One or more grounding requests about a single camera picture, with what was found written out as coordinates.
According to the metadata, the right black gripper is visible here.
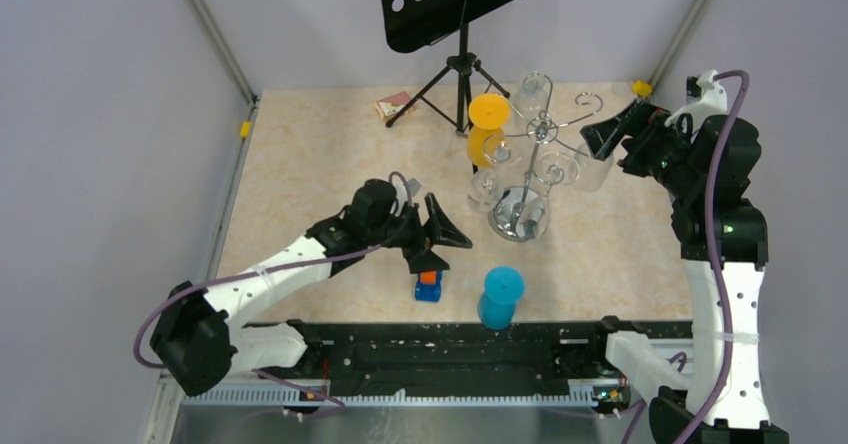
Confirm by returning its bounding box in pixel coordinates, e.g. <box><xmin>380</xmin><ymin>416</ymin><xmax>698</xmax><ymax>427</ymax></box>
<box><xmin>581</xmin><ymin>97</ymin><xmax>701</xmax><ymax>198</ymax></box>

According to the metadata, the orange plastic wine glass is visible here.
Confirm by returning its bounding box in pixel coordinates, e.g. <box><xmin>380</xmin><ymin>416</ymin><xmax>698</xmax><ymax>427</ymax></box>
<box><xmin>466</xmin><ymin>93</ymin><xmax>512</xmax><ymax>172</ymax></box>

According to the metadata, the blue plastic wine glass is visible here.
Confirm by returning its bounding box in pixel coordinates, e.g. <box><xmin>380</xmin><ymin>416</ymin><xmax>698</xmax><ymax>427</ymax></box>
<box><xmin>477</xmin><ymin>266</ymin><xmax>525</xmax><ymax>331</ymax></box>

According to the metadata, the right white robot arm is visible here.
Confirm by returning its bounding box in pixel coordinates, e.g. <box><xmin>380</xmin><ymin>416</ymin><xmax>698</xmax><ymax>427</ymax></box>
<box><xmin>581</xmin><ymin>101</ymin><xmax>790</xmax><ymax>443</ymax></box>

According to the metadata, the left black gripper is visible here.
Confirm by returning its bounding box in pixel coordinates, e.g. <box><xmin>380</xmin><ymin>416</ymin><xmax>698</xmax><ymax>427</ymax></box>
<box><xmin>366</xmin><ymin>193</ymin><xmax>472</xmax><ymax>273</ymax></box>

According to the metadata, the clear wine glass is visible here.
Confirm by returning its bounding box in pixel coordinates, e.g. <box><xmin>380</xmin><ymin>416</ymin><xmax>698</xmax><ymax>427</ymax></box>
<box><xmin>467</xmin><ymin>133</ymin><xmax>523</xmax><ymax>213</ymax></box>

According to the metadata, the silver wire glass rack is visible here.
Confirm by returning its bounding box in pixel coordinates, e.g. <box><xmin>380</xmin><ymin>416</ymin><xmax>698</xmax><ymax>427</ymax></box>
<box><xmin>488</xmin><ymin>92</ymin><xmax>604</xmax><ymax>243</ymax></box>

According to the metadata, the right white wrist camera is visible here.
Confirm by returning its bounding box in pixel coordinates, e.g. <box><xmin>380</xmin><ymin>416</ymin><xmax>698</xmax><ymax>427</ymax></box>
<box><xmin>664</xmin><ymin>70</ymin><xmax>728</xmax><ymax>133</ymax></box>

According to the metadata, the yellow clamp left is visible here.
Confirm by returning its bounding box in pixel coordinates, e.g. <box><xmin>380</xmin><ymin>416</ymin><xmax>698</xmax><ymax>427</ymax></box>
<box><xmin>239</xmin><ymin>121</ymin><xmax>251</xmax><ymax>139</ymax></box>

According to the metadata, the small cardboard box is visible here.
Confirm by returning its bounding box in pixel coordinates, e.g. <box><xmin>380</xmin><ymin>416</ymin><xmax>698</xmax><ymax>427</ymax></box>
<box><xmin>374</xmin><ymin>91</ymin><xmax>411</xmax><ymax>123</ymax></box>

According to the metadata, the black music stand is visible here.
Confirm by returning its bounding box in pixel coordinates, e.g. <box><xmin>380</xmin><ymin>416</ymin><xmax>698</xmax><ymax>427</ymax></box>
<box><xmin>380</xmin><ymin>0</ymin><xmax>514</xmax><ymax>136</ymax></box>

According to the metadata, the yellow corner clamp right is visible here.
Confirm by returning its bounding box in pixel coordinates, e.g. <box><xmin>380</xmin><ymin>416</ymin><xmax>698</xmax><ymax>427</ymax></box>
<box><xmin>631</xmin><ymin>80</ymin><xmax>653</xmax><ymax>98</ymax></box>

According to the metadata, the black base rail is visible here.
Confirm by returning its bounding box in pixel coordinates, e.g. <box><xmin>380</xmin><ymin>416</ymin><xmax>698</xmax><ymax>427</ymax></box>
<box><xmin>260</xmin><ymin>316</ymin><xmax>692</xmax><ymax>398</ymax></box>

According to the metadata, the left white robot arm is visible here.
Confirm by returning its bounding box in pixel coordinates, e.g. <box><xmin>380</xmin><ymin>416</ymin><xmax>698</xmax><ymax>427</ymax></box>
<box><xmin>139</xmin><ymin>172</ymin><xmax>473</xmax><ymax>396</ymax></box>

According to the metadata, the clear glass with clips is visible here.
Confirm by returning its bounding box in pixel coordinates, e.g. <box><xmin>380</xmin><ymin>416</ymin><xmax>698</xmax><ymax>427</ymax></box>
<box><xmin>572</xmin><ymin>144</ymin><xmax>614</xmax><ymax>193</ymax></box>

